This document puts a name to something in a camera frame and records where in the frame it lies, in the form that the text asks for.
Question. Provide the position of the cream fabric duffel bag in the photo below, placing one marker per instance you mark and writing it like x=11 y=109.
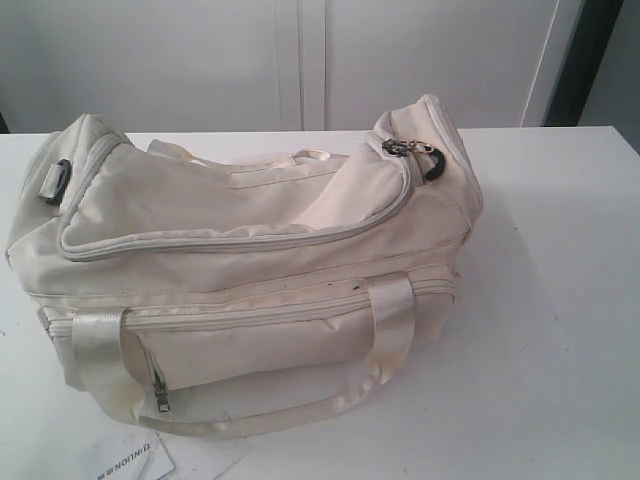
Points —
x=225 y=300

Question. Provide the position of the white paper hang tag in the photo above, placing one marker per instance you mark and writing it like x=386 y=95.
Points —
x=134 y=453

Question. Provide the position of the dark vertical post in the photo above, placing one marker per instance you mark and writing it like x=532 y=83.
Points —
x=588 y=43

